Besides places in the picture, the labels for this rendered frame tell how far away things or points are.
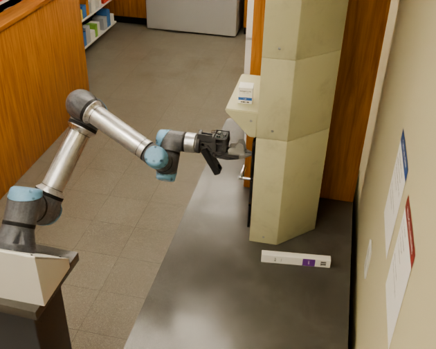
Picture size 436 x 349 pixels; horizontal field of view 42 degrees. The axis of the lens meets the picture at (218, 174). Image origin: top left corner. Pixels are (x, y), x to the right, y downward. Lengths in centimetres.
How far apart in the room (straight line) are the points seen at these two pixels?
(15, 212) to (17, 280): 24
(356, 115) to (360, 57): 25
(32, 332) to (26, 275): 32
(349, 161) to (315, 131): 42
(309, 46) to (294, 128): 29
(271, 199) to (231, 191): 44
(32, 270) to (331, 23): 126
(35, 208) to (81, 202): 203
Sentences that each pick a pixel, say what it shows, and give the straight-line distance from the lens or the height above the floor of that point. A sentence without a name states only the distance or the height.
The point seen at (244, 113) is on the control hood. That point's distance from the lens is 196.
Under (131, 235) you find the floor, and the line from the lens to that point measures 379.
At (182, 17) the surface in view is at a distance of 721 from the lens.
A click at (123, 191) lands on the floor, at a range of 420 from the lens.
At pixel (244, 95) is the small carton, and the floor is 154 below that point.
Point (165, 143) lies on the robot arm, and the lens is 210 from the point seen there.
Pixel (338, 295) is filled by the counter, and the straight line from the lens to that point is 210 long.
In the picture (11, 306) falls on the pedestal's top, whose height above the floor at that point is 94.
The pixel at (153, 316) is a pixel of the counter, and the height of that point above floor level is 94.
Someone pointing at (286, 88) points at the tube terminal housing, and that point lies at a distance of 190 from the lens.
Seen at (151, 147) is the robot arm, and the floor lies 140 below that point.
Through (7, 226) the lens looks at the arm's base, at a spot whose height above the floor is 114.
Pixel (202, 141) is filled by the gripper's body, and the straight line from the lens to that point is 209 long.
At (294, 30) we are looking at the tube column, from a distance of 183.
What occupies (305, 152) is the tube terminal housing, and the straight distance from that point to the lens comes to 208.
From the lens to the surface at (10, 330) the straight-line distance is 232.
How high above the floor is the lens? 239
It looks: 33 degrees down
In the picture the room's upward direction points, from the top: 2 degrees clockwise
